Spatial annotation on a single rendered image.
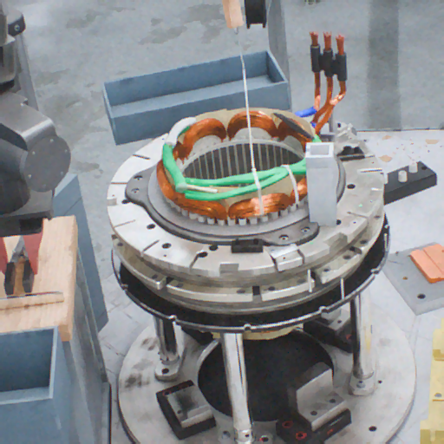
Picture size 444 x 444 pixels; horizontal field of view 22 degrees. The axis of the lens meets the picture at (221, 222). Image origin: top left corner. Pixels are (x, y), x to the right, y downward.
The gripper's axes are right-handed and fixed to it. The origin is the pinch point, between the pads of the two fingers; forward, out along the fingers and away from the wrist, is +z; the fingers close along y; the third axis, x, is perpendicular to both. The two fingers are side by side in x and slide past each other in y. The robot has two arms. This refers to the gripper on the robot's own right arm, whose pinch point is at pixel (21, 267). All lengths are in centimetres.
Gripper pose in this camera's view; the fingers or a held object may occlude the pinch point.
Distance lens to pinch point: 125.9
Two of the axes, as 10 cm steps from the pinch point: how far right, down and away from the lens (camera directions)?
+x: -0.8, -5.8, 8.1
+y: 9.9, -1.2, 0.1
